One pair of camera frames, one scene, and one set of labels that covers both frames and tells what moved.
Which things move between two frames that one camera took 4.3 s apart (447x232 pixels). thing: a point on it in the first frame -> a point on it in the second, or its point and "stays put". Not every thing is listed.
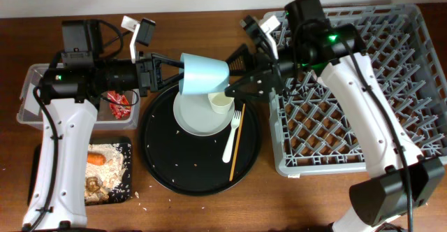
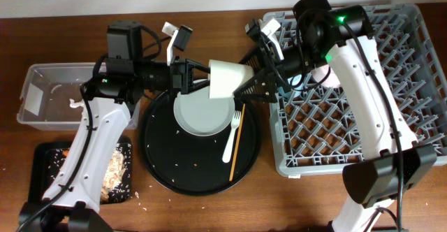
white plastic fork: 235,122 stays put
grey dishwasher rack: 311,133 stays put
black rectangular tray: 122,195 stays put
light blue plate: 194,114 stays put
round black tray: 192,165 stays put
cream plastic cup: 220,103 -> 225,77
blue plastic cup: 200,74 -> 297,84
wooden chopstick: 237,142 stays put
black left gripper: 153,62 -> 182,75
